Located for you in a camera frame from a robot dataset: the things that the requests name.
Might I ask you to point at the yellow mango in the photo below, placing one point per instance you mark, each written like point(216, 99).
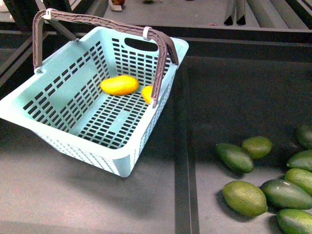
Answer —
point(147, 93)
point(120, 85)

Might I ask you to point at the light blue plastic basket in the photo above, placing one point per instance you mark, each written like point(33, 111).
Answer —
point(64, 105)

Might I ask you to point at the brown basket handle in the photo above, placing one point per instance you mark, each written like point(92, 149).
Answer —
point(165, 44)

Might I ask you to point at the green lime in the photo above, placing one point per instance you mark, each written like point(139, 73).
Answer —
point(257, 147)

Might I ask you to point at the black triangular divider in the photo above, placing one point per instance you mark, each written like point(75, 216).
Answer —
point(241, 12)
point(230, 12)

